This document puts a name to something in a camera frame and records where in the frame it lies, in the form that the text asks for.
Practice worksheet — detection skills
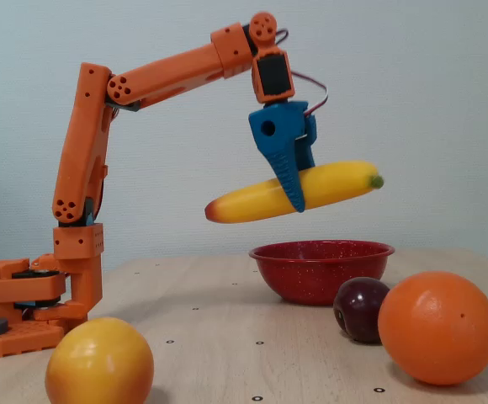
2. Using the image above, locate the yellow orange round fruit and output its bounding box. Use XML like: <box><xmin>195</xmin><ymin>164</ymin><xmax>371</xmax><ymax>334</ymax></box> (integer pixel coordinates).
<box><xmin>45</xmin><ymin>316</ymin><xmax>156</xmax><ymax>404</ymax></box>

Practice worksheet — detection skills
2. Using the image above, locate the red speckled enamel bowl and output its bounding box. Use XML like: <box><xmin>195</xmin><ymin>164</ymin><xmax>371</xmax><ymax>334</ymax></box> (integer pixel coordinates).
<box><xmin>248</xmin><ymin>239</ymin><xmax>396</xmax><ymax>307</ymax></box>

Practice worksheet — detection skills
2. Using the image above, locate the dark purple plastic plum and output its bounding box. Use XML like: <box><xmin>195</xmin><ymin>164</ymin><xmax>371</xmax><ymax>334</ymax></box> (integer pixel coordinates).
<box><xmin>332</xmin><ymin>276</ymin><xmax>391</xmax><ymax>344</ymax></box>

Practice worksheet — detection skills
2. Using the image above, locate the orange plastic orange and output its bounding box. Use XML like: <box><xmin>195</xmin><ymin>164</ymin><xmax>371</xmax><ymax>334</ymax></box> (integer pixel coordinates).
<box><xmin>377</xmin><ymin>271</ymin><xmax>488</xmax><ymax>386</ymax></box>

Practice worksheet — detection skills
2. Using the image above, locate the yellow plastic banana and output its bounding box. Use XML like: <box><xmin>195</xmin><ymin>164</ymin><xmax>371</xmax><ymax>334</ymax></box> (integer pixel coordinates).
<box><xmin>204</xmin><ymin>160</ymin><xmax>385</xmax><ymax>225</ymax></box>

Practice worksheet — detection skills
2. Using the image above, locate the red white black servo cable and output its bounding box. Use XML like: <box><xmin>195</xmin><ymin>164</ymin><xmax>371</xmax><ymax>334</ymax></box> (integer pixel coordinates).
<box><xmin>275</xmin><ymin>28</ymin><xmax>329</xmax><ymax>117</ymax></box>

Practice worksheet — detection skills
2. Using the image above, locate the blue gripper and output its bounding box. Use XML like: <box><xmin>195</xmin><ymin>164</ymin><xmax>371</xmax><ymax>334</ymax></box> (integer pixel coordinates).
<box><xmin>248</xmin><ymin>101</ymin><xmax>317</xmax><ymax>214</ymax></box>

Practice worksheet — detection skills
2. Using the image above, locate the orange robot base mount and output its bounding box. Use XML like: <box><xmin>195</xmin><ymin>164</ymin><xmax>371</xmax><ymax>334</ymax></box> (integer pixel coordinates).
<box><xmin>0</xmin><ymin>243</ymin><xmax>89</xmax><ymax>359</ymax></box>

